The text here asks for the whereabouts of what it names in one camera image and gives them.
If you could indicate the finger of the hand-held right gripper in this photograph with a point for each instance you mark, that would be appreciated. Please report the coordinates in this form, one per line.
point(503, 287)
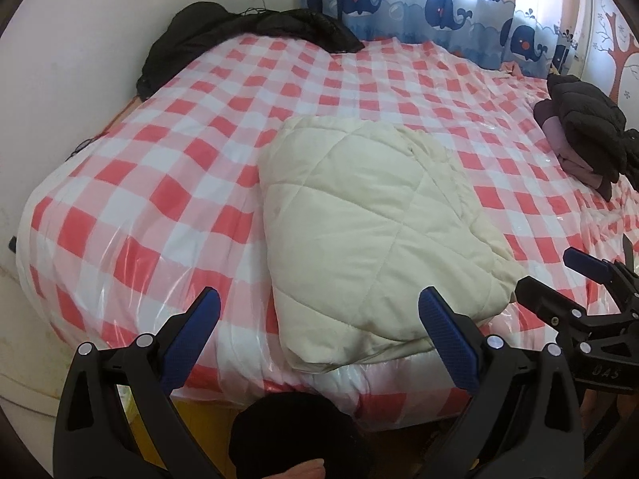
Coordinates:
point(589, 262)
point(541, 297)

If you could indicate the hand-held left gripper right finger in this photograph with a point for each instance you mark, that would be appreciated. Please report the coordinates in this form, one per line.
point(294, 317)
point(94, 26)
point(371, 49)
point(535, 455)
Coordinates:
point(447, 339)

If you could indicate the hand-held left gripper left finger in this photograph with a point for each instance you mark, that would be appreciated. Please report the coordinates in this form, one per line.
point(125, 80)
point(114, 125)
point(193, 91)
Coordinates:
point(197, 329)

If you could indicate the cream quilted jacket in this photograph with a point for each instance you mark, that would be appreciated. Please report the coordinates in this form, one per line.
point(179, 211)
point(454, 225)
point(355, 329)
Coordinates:
point(359, 229)

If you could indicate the person's black shoe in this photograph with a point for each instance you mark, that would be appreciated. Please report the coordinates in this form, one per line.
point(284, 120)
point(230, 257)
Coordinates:
point(294, 429)

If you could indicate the red checked bed cover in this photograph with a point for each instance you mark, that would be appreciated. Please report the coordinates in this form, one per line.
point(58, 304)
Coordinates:
point(199, 159)

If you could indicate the person's bare leg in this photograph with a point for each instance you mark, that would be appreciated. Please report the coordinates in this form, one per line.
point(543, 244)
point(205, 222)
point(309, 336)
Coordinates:
point(299, 473)

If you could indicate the white wardrobe with tree sticker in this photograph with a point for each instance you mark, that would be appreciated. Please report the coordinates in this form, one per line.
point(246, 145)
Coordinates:
point(604, 55)

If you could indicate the large black jacket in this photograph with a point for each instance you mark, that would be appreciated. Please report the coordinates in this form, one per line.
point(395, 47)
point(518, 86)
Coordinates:
point(199, 30)

